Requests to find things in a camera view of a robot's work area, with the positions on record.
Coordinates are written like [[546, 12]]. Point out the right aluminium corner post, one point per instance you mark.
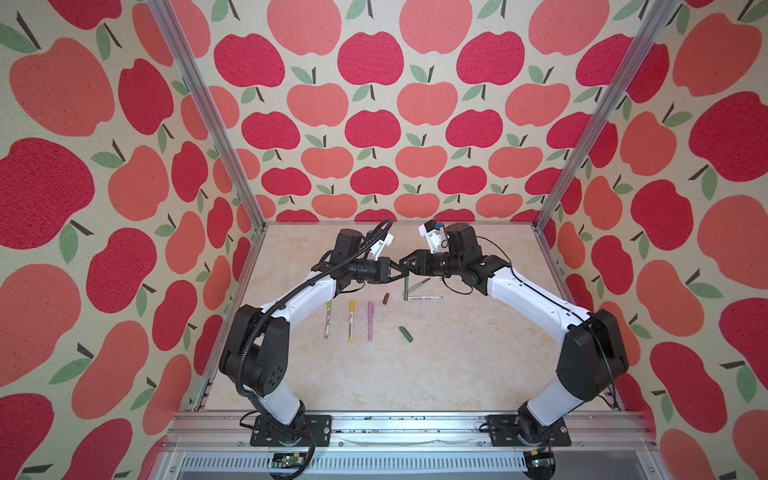
[[656, 19]]

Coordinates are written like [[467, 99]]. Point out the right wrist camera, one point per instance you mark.
[[432, 232]]

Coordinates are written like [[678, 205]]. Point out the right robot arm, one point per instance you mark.
[[592, 351]]

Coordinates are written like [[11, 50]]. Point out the aluminium front rail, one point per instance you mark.
[[410, 445]]

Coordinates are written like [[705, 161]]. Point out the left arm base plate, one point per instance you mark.
[[311, 430]]

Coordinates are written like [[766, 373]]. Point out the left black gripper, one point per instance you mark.
[[382, 271]]

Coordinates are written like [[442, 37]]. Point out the grey-green pen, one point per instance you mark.
[[418, 285]]

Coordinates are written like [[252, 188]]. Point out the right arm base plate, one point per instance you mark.
[[516, 431]]

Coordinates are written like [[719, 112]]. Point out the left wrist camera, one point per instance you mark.
[[377, 247]]

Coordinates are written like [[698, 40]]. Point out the yellow-tipped white pen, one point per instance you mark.
[[351, 321]]

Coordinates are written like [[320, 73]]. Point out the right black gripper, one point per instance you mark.
[[421, 259]]

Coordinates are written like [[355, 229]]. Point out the white pen light green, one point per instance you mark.
[[328, 318]]

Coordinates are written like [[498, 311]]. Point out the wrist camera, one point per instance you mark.
[[432, 232], [377, 247]]

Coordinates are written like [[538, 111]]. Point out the aluminium corner post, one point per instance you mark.
[[173, 34], [656, 19]]

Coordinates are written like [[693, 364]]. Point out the dark green pen cap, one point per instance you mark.
[[406, 334]]

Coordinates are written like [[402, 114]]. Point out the left aluminium corner post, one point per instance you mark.
[[173, 34]]

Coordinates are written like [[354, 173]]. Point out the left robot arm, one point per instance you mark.
[[256, 352]]

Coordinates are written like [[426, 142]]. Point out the pink pen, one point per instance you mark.
[[370, 320]]

